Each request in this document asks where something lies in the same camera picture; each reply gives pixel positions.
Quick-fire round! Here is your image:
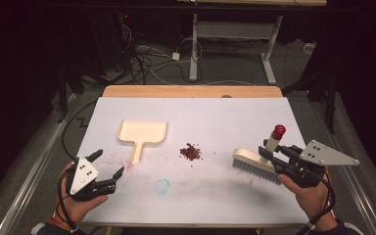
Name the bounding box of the black stand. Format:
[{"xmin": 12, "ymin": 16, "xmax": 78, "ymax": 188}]
[{"xmin": 283, "ymin": 70, "xmax": 338, "ymax": 135}]

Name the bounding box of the desk with white metal legs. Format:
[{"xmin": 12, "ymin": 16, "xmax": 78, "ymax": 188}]
[{"xmin": 175, "ymin": 0, "xmax": 328, "ymax": 86}]

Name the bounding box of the wooden table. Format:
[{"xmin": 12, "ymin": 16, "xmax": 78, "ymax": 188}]
[{"xmin": 89, "ymin": 84, "xmax": 307, "ymax": 229}]

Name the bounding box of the right hand-held gripper black cable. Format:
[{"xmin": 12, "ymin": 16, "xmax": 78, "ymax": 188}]
[{"xmin": 306, "ymin": 170, "xmax": 337, "ymax": 230}]

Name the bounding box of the cream brush with red-tipped handle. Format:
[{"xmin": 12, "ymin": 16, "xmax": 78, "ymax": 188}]
[{"xmin": 231, "ymin": 123, "xmax": 288, "ymax": 186}]

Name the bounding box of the aluminium rail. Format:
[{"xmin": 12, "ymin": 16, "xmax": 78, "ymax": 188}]
[
  {"xmin": 307, "ymin": 99, "xmax": 376, "ymax": 235},
  {"xmin": 0, "ymin": 93, "xmax": 80, "ymax": 235}
]

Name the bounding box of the white power strip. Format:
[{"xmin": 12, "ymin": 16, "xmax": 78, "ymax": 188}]
[{"xmin": 303, "ymin": 41, "xmax": 317, "ymax": 55}]

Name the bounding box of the cream plastic dustpan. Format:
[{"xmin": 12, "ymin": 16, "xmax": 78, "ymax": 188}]
[{"xmin": 117, "ymin": 119, "xmax": 168, "ymax": 165}]

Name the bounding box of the person's right hand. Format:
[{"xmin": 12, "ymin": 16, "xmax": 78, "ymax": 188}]
[{"xmin": 277, "ymin": 169, "xmax": 336, "ymax": 223}]

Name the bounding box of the left hand-held gripper black cable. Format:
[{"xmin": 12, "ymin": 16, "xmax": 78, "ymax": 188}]
[{"xmin": 56, "ymin": 169, "xmax": 80, "ymax": 234}]

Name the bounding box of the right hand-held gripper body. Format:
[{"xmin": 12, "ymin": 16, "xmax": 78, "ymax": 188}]
[{"xmin": 273, "ymin": 139, "xmax": 360, "ymax": 189}]

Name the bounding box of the hand-held gripper black cable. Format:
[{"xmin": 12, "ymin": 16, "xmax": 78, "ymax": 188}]
[
  {"xmin": 306, "ymin": 170, "xmax": 337, "ymax": 230},
  {"xmin": 56, "ymin": 169, "xmax": 80, "ymax": 234}
]

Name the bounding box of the tangle of floor cables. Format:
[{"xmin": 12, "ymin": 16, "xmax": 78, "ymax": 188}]
[{"xmin": 120, "ymin": 23, "xmax": 205, "ymax": 86}]

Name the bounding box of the pile of red and green beans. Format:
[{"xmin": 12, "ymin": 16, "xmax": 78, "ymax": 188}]
[{"xmin": 179, "ymin": 142, "xmax": 204, "ymax": 163}]

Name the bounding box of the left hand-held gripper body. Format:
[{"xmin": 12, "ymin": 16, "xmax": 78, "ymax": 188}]
[{"xmin": 66, "ymin": 157, "xmax": 118, "ymax": 202}]

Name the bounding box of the black cable beside table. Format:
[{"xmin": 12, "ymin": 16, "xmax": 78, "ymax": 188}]
[{"xmin": 61, "ymin": 99, "xmax": 98, "ymax": 162}]

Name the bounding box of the person's left hand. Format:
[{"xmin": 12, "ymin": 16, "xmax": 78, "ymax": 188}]
[{"xmin": 58, "ymin": 162, "xmax": 110, "ymax": 223}]

